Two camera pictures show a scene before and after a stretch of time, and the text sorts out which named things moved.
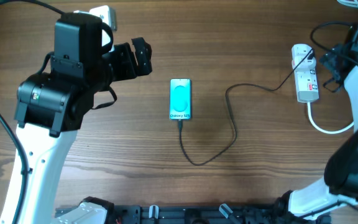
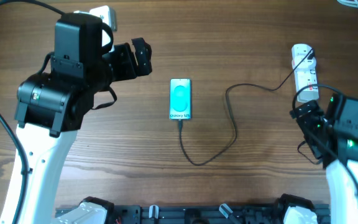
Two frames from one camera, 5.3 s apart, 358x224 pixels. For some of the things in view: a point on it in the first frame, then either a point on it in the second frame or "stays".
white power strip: x=306 y=73 stays
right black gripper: x=327 y=58 → x=316 y=113
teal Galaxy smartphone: x=180 y=96 stays
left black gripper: x=124 y=53 stays
